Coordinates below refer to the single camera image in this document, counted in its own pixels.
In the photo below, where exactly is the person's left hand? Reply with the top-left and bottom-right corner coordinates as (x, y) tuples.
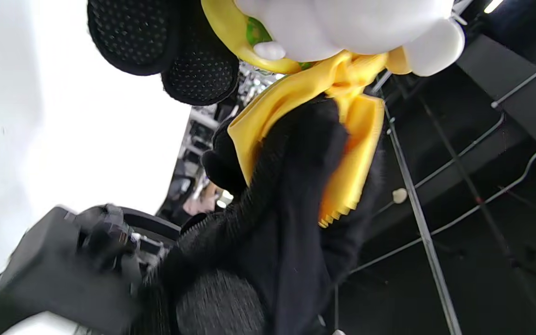
(87, 0), (241, 106)

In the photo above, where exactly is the person's right hand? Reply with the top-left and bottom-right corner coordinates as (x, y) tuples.
(142, 95), (388, 335)

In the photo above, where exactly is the yellow cleaning cloth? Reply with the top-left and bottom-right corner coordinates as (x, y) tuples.
(228, 49), (413, 229)

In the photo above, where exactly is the yellow green base bear ornament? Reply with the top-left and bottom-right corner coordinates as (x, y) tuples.
(201, 0), (465, 77)

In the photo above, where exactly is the black white controller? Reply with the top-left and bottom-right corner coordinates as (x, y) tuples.
(0, 204), (182, 335)

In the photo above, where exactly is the grey metal pole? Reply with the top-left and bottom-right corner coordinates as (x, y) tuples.
(382, 105), (462, 335)

